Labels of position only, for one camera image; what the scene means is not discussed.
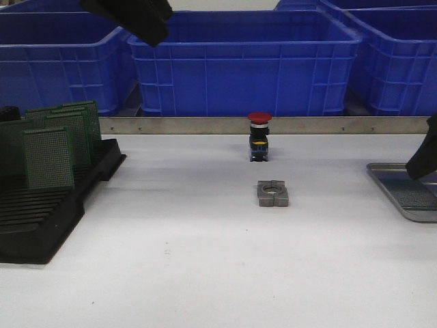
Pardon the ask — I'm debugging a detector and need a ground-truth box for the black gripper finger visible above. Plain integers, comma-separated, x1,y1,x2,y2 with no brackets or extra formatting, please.
406,115,436,180
149,0,173,21
79,0,169,46

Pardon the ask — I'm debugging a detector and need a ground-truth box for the silver metal tray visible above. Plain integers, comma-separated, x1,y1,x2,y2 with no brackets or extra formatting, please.
367,163,436,223

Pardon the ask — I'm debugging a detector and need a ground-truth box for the rearmost green perforated board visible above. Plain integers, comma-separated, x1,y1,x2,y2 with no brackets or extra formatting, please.
61,100,102,148

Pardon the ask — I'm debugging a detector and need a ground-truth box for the black slotted board rack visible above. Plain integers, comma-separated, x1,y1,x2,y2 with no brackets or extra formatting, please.
0,105,128,264

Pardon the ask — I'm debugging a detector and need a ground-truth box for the centre blue plastic crate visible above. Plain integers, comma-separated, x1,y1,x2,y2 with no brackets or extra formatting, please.
128,10,361,117

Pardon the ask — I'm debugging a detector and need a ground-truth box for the blue plastic crate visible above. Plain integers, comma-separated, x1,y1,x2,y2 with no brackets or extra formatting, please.
1,12,137,116
128,10,361,117
343,8,437,117

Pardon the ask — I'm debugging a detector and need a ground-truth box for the right blue plastic crate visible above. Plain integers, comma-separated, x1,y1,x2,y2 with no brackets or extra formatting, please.
343,8,437,117

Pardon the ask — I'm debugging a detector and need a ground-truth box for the left blue plastic crate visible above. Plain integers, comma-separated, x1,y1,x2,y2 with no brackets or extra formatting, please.
1,12,137,116

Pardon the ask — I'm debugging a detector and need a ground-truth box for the far left blue crate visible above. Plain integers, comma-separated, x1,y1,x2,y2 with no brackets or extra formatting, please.
1,0,84,14

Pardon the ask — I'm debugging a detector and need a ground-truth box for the far right blue crate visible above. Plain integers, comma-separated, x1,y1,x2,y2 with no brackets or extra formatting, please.
275,0,436,10

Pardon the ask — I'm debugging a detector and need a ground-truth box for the grey metal clamp block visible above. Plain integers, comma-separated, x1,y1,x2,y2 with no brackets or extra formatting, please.
257,180,290,207

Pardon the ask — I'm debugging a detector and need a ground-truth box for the red emergency stop button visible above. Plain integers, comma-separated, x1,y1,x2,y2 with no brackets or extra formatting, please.
248,112,272,162

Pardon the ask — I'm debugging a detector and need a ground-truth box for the metal table edge rail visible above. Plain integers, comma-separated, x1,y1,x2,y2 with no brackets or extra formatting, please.
100,116,428,135

